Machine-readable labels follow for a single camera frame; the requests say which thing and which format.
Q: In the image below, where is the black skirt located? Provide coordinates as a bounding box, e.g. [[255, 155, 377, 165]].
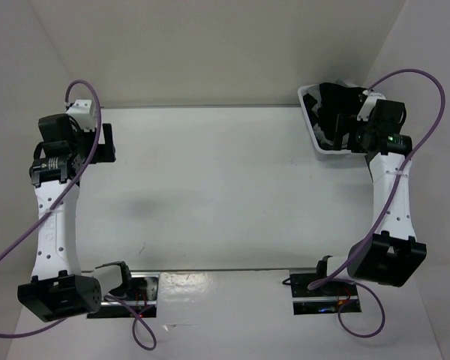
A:
[[302, 82, 365, 150]]

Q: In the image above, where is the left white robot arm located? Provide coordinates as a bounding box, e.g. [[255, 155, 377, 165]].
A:
[[17, 112, 134, 323]]

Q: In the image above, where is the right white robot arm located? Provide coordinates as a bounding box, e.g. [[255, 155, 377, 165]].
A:
[[313, 97, 427, 295]]

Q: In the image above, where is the white laundry basket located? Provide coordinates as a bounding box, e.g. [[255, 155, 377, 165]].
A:
[[297, 79, 368, 163]]

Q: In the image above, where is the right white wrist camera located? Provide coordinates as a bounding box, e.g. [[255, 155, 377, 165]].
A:
[[357, 89, 386, 122]]

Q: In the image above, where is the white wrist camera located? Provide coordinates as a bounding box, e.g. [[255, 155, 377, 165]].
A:
[[357, 89, 386, 122], [66, 100, 98, 132]]

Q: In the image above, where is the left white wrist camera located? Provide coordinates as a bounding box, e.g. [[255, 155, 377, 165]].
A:
[[66, 100, 98, 132]]

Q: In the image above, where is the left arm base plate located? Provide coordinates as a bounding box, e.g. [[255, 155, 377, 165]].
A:
[[86, 271, 160, 320]]

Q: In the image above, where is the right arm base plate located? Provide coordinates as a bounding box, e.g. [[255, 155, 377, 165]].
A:
[[282, 268, 362, 316]]

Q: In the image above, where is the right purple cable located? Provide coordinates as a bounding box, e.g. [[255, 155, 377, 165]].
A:
[[307, 68, 447, 337]]

